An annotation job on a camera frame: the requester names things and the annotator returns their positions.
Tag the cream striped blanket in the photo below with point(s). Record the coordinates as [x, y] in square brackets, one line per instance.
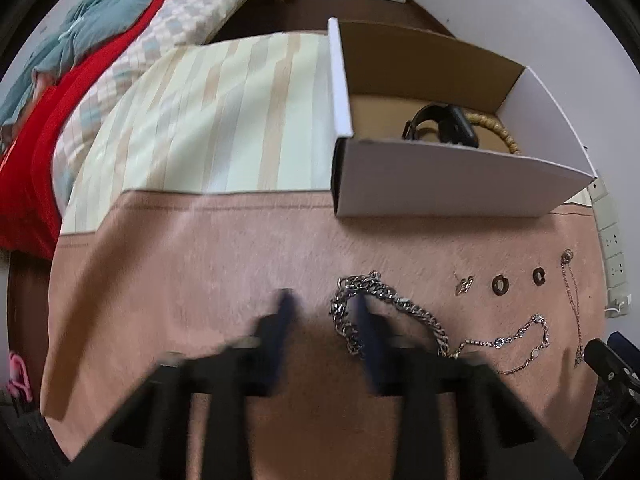
[225, 110]

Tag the pink plush blanket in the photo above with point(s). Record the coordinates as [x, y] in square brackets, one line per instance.
[200, 260]

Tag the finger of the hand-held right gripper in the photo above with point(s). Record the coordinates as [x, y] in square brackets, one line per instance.
[607, 365]

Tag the white power strip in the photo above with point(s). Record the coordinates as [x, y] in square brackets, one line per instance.
[610, 240]

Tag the woven straw bangle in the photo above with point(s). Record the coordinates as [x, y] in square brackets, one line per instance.
[505, 135]

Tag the white cardboard box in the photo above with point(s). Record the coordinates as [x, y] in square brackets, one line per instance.
[450, 185]

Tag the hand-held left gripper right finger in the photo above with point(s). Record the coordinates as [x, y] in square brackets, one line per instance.
[365, 322]

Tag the red blanket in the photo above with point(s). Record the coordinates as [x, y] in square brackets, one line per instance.
[30, 185]

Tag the small silver earring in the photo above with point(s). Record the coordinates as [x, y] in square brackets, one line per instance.
[465, 285]

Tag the pink plastic item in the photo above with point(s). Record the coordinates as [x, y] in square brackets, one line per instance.
[20, 377]

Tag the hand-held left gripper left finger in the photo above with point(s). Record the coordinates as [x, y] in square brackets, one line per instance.
[285, 312]

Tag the teal blanket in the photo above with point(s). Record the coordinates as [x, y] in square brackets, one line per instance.
[100, 15]

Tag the black wristwatch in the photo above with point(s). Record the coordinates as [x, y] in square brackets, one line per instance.
[452, 122]

